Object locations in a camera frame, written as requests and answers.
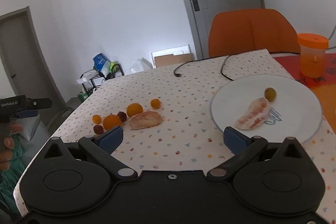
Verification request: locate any white framed board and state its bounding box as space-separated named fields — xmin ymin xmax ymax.
xmin=151 ymin=44 xmax=191 ymax=68

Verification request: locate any dark red plum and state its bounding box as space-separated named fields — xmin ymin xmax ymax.
xmin=117 ymin=111 xmax=127 ymax=122

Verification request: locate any green carton box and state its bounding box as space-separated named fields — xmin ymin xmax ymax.
xmin=77 ymin=92 xmax=89 ymax=103

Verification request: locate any black charger cable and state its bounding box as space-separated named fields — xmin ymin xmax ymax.
xmin=220 ymin=54 xmax=238 ymax=81

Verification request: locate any cardboard sheet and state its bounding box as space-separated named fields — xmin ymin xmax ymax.
xmin=154 ymin=53 xmax=193 ymax=68

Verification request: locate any orange red table mat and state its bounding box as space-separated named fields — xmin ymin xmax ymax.
xmin=275 ymin=53 xmax=336 ymax=131

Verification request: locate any black usb cable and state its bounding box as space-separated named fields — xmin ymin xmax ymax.
xmin=173 ymin=55 xmax=232 ymax=77

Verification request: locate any floral white tablecloth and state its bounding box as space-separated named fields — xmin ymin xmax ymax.
xmin=12 ymin=48 xmax=336 ymax=223

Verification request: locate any medium orange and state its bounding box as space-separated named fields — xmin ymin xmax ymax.
xmin=126 ymin=103 xmax=143 ymax=118

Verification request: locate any peeled pomelo segment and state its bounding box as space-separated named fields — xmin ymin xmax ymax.
xmin=235 ymin=97 xmax=270 ymax=130
xmin=129 ymin=111 xmax=163 ymax=130

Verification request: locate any grey sofa cushion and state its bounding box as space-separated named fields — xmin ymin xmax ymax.
xmin=15 ymin=115 xmax=41 ymax=141

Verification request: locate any brown-green round fruit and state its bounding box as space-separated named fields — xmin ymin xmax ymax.
xmin=264 ymin=88 xmax=277 ymax=102
xmin=93 ymin=124 xmax=104 ymax=135

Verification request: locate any orange lidded cup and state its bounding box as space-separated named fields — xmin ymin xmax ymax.
xmin=297 ymin=34 xmax=329 ymax=79

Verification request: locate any blue white bag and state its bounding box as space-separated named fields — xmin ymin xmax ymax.
xmin=93 ymin=53 xmax=111 ymax=77

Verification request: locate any peeled pomelo segment back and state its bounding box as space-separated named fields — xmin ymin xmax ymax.
xmin=129 ymin=111 xmax=163 ymax=130

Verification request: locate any clear plastic bag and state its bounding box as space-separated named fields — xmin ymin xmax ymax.
xmin=126 ymin=58 xmax=153 ymax=75

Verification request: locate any small mandarin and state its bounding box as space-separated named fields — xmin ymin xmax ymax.
xmin=150 ymin=98 xmax=161 ymax=109
xmin=92 ymin=115 xmax=102 ymax=124

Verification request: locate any orange chair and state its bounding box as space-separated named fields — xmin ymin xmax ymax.
xmin=208 ymin=9 xmax=300 ymax=57

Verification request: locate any person's left hand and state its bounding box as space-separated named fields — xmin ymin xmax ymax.
xmin=1 ymin=124 xmax=23 ymax=171

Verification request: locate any white ceramic bowl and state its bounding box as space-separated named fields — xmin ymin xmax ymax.
xmin=210 ymin=75 xmax=322 ymax=143

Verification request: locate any peeled pomelo segment front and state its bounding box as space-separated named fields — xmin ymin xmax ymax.
xmin=235 ymin=97 xmax=270 ymax=130

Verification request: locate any black metal shelf rack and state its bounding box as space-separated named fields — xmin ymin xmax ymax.
xmin=77 ymin=63 xmax=125 ymax=96

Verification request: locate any large orange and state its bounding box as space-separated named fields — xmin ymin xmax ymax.
xmin=102 ymin=114 xmax=122 ymax=131

